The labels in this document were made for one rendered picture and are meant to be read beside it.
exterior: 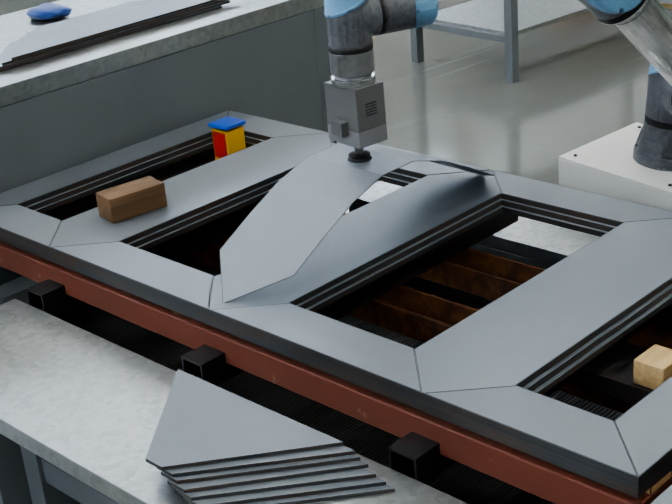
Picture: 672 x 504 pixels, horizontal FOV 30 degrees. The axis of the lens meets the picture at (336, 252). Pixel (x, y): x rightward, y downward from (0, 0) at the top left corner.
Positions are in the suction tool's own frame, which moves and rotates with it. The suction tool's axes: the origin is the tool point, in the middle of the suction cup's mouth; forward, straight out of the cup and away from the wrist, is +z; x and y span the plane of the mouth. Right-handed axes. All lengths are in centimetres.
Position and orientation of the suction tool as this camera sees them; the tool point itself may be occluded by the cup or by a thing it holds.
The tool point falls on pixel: (360, 165)
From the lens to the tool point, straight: 219.3
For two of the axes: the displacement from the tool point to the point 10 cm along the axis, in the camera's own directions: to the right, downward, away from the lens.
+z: 0.9, 9.1, 4.0
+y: 6.3, 2.6, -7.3
